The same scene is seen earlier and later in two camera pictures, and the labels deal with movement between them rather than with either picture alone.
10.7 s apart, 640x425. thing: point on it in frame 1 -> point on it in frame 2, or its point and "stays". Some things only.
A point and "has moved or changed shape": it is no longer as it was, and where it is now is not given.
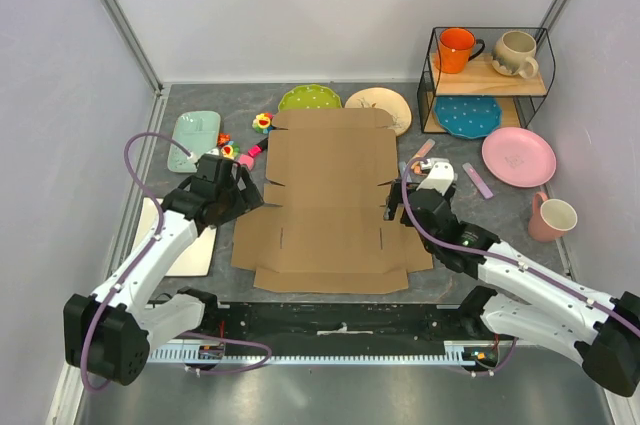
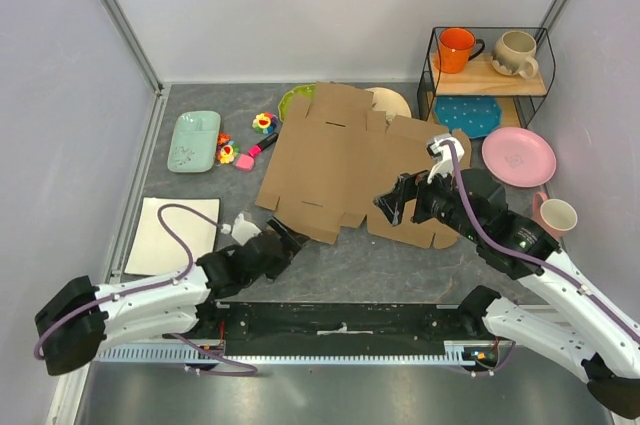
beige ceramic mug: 514,54 stays
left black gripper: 247,199 -> 292,246
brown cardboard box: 325,225 has moved or changed shape
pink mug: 551,218 stays
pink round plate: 520,157 stays
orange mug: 454,49 stays
